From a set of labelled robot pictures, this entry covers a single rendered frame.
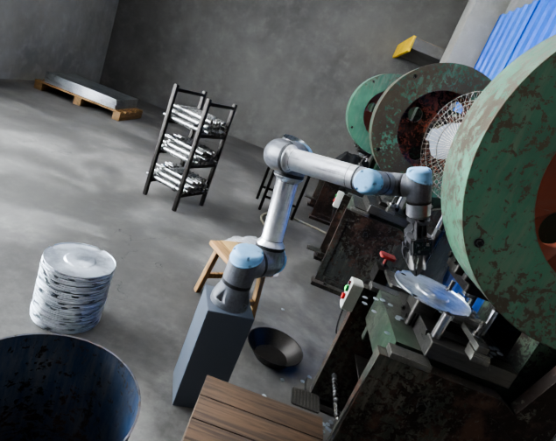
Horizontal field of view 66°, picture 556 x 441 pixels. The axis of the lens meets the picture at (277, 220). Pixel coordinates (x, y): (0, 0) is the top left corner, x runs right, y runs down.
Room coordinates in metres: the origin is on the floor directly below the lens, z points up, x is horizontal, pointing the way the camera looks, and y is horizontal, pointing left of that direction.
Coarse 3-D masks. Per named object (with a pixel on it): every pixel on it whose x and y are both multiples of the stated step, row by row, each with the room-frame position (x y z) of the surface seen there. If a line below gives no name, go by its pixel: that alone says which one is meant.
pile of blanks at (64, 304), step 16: (48, 272) 1.48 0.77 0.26; (112, 272) 1.62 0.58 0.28; (48, 288) 1.48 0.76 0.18; (64, 288) 1.47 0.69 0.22; (80, 288) 1.49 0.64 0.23; (96, 288) 1.56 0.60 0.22; (32, 304) 1.51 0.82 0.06; (48, 304) 1.49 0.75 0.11; (64, 304) 1.48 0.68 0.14; (80, 304) 1.52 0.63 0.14; (96, 304) 1.57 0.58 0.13; (32, 320) 1.49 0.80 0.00; (48, 320) 1.47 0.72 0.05; (64, 320) 1.48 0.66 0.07; (80, 320) 1.52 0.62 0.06; (96, 320) 1.61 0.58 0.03
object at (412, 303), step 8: (384, 272) 1.52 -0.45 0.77; (392, 272) 1.53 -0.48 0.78; (392, 280) 1.45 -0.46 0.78; (400, 288) 1.40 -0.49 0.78; (416, 296) 1.41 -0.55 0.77; (408, 304) 1.48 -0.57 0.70; (416, 304) 1.43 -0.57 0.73; (424, 304) 1.43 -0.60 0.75; (408, 312) 1.45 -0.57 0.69; (416, 312) 1.43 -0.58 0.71; (424, 312) 1.43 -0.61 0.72; (432, 312) 1.43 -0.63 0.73; (408, 320) 1.43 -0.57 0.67
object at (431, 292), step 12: (396, 276) 1.48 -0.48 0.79; (408, 276) 1.55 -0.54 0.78; (420, 276) 1.61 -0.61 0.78; (408, 288) 1.43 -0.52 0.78; (420, 288) 1.46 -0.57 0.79; (432, 288) 1.51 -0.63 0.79; (444, 288) 1.59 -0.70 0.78; (420, 300) 1.35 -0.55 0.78; (432, 300) 1.40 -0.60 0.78; (444, 300) 1.43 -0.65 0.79; (456, 300) 1.50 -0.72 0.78; (456, 312) 1.38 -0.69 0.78; (468, 312) 1.42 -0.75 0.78
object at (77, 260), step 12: (48, 252) 1.58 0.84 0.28; (60, 252) 1.61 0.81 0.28; (72, 252) 1.64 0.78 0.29; (84, 252) 1.68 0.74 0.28; (96, 252) 1.72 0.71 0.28; (48, 264) 1.49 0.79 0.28; (60, 264) 1.53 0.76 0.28; (72, 264) 1.55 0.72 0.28; (84, 264) 1.58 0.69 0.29; (96, 264) 1.63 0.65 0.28; (108, 264) 1.66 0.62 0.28; (72, 276) 1.48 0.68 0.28; (84, 276) 1.51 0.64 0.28; (96, 276) 1.53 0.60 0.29
